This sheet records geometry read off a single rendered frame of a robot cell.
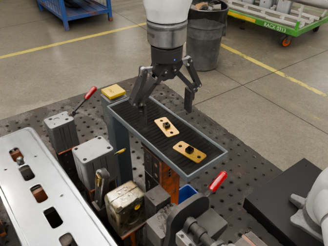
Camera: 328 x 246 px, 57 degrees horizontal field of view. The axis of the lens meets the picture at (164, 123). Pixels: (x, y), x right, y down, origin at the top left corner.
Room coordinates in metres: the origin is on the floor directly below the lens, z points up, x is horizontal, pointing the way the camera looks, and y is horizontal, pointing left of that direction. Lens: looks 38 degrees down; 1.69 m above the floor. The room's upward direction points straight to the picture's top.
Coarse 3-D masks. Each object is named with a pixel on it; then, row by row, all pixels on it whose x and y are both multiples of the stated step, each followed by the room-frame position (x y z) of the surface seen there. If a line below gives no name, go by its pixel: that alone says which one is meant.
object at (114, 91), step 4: (116, 84) 0.89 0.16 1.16; (104, 88) 0.87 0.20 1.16; (108, 88) 0.87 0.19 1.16; (112, 88) 0.87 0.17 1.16; (116, 88) 0.87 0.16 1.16; (120, 88) 0.87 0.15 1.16; (104, 92) 0.84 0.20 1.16; (108, 92) 0.84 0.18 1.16; (112, 92) 0.84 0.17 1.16; (116, 92) 0.84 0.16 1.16; (120, 92) 0.84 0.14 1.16; (124, 92) 0.85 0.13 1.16; (108, 96) 0.82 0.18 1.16; (112, 96) 0.82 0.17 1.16; (116, 96) 0.83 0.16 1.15
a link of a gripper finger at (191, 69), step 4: (184, 56) 0.70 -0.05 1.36; (188, 60) 0.68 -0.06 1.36; (192, 60) 0.68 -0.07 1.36; (192, 64) 0.68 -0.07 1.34; (188, 68) 0.69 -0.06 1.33; (192, 68) 0.68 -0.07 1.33; (188, 72) 0.70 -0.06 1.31; (192, 72) 0.68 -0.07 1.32; (196, 72) 0.69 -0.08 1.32; (192, 76) 0.69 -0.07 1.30; (196, 76) 0.69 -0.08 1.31; (192, 80) 0.71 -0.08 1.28; (196, 80) 0.69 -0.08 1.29; (200, 84) 0.69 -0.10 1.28
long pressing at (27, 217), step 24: (0, 144) 0.76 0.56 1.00; (24, 144) 0.76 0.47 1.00; (0, 168) 0.65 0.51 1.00; (48, 168) 0.65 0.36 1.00; (0, 192) 0.56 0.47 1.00; (24, 192) 0.56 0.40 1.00; (48, 192) 0.56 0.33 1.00; (72, 192) 0.56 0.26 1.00; (24, 216) 0.48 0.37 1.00; (72, 216) 0.48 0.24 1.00; (96, 216) 0.48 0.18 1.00; (24, 240) 0.41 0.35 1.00; (48, 240) 0.41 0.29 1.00; (96, 240) 0.41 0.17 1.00
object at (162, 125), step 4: (156, 120) 0.69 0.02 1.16; (160, 120) 0.69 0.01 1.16; (164, 120) 0.69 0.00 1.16; (168, 120) 0.69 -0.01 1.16; (160, 124) 0.67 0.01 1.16; (164, 124) 0.66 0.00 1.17; (168, 124) 0.66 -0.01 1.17; (172, 124) 0.67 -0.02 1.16; (160, 128) 0.65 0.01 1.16; (164, 128) 0.65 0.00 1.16; (168, 128) 0.65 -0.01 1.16; (172, 128) 0.65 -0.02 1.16; (164, 132) 0.63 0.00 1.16; (168, 132) 0.63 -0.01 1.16; (176, 132) 0.63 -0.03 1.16; (168, 136) 0.62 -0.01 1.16
